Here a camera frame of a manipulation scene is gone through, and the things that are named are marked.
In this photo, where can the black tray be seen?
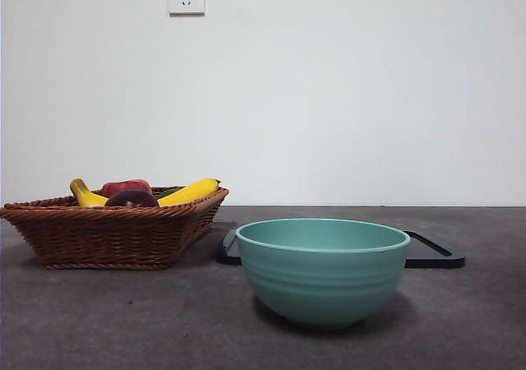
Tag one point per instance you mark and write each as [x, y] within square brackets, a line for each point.
[431, 259]

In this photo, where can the teal ribbed bowl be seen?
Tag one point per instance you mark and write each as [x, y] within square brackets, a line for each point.
[324, 279]

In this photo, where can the brown wicker basket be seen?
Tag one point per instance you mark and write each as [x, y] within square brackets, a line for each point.
[111, 238]

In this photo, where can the red apple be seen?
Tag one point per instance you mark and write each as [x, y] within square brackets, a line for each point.
[125, 186]

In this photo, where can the yellow banana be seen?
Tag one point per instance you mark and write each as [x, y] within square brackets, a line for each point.
[185, 192]

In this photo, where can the dark purple plum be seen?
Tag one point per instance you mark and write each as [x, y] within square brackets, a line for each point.
[131, 200]

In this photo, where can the green vegetable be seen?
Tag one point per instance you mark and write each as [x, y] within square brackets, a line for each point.
[170, 190]

